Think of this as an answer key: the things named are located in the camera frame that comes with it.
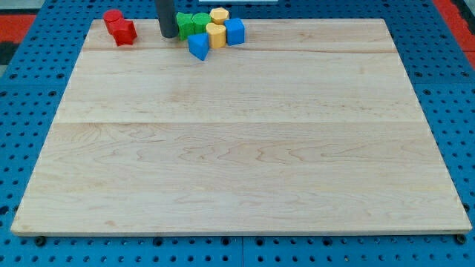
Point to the green cylinder block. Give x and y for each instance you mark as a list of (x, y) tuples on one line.
[(200, 20)]

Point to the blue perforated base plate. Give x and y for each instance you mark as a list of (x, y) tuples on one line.
[(33, 83)]

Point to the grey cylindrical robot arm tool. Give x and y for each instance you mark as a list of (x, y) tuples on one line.
[(167, 18)]

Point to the light wooden board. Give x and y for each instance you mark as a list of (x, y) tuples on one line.
[(310, 127)]

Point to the red star block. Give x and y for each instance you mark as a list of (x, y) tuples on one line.
[(123, 32)]

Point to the green star block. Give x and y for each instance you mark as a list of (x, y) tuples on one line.
[(185, 24)]

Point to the blue triangular block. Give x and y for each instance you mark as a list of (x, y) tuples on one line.
[(199, 45)]

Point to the blue cube block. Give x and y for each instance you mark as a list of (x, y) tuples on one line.
[(235, 31)]

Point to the yellow hexagon block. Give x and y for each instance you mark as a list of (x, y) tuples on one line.
[(219, 15)]

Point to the yellow rounded block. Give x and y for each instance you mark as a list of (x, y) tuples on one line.
[(217, 35)]

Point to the red cylinder block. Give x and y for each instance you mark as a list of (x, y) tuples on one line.
[(112, 17)]

